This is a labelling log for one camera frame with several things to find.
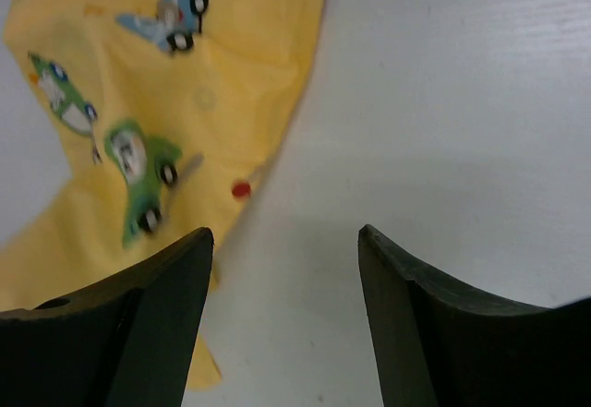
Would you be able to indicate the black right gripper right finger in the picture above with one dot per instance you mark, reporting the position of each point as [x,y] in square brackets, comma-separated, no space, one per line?
[439,341]

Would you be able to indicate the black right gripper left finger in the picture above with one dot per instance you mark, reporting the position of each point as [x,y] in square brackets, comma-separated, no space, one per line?
[127,340]

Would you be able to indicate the yellow car-print cloth placemat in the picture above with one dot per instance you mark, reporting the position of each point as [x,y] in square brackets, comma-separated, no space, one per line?
[168,112]

